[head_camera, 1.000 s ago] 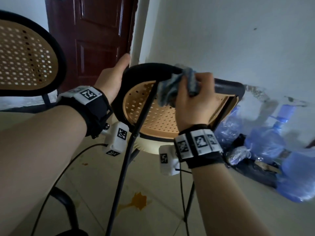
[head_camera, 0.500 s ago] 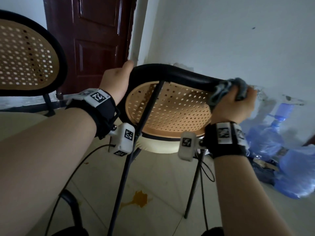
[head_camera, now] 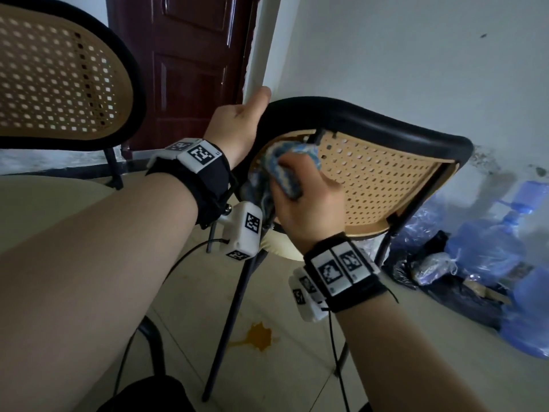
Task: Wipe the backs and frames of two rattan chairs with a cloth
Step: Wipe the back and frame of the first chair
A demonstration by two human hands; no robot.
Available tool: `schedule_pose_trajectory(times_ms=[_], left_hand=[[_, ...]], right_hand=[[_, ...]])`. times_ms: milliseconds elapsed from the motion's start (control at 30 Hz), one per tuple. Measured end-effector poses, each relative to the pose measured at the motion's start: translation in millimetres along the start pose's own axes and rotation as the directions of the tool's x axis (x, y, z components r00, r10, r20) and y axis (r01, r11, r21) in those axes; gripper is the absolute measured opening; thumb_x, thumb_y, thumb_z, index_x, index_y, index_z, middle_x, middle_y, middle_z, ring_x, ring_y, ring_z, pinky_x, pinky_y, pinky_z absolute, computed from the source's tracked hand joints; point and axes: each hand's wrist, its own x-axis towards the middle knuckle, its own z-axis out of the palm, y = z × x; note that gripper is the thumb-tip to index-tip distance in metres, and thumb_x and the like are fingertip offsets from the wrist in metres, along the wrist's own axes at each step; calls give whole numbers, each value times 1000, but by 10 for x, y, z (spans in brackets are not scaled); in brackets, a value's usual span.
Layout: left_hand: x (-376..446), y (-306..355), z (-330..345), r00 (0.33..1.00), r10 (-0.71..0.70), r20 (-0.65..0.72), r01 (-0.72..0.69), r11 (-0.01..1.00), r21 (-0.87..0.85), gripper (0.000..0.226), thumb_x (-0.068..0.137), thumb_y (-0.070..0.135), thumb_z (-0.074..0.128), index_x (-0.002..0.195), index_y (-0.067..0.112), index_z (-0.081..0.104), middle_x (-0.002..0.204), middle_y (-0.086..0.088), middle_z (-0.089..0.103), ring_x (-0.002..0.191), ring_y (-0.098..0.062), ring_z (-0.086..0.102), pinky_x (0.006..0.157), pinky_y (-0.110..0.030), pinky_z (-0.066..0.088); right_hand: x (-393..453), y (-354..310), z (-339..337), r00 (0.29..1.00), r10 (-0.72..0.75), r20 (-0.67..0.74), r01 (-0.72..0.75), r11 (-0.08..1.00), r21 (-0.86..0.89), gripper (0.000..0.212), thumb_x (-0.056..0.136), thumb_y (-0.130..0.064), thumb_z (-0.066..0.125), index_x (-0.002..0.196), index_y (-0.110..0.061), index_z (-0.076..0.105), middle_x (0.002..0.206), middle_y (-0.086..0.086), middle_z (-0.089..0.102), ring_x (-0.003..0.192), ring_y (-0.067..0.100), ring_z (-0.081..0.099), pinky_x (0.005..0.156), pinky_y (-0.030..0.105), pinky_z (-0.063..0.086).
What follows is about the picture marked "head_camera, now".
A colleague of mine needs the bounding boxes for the person's left hand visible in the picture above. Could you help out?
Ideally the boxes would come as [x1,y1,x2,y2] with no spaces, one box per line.
[204,86,272,170]

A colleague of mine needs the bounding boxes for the person's right hand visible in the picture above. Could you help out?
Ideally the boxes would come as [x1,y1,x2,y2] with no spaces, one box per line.
[270,152,346,253]

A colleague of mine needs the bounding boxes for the blue patterned cleaning cloth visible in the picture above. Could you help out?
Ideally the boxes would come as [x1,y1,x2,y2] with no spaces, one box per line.
[240,140,323,224]

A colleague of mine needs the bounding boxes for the cream seat cane back chair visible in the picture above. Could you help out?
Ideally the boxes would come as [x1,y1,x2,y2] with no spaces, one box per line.
[201,96,475,402]
[0,0,166,378]

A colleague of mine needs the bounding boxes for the person's left forearm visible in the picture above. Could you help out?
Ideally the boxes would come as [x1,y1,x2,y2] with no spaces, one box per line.
[0,173,198,412]

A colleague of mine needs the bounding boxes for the person's right forearm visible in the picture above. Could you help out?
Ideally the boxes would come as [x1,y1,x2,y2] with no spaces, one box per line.
[334,302,486,412]

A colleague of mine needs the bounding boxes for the person's dark trousers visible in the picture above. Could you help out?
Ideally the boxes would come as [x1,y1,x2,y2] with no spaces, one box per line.
[96,375,374,412]

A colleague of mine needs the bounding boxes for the black left wristband with markers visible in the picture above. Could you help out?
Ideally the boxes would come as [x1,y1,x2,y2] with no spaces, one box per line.
[145,137,234,230]

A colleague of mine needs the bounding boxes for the black wristband with markers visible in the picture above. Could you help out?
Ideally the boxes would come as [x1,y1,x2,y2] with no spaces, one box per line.
[302,232,389,314]
[145,137,234,230]

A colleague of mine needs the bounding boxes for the white left wrist tracker box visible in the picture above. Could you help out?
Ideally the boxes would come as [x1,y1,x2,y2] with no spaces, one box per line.
[216,201,263,262]

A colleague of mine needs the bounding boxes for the white wrist tracker box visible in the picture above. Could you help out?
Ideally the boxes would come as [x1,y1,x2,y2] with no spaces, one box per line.
[216,201,263,262]
[288,268,329,323]

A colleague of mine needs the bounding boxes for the dark red wooden door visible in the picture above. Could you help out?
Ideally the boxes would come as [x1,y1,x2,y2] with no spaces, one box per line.
[105,0,262,159]

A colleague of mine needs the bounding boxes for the black right wristband with markers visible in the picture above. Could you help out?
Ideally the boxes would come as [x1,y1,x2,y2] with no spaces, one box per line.
[302,232,389,314]

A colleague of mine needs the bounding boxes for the white right wrist tracker box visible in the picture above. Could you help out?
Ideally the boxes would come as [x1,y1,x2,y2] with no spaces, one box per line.
[288,268,329,323]

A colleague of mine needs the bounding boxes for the white plastic bag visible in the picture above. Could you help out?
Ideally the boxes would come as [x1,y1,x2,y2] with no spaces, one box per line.
[411,252,458,286]

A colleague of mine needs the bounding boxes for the black plastic bag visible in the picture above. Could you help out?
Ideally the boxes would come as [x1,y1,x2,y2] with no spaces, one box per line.
[384,229,511,331]

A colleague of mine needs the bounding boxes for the tan cardboard piece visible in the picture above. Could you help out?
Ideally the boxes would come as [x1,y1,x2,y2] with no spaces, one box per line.
[465,278,514,305]

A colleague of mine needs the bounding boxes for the black left tracker cable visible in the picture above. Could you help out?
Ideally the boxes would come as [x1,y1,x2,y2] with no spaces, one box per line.
[113,239,230,398]

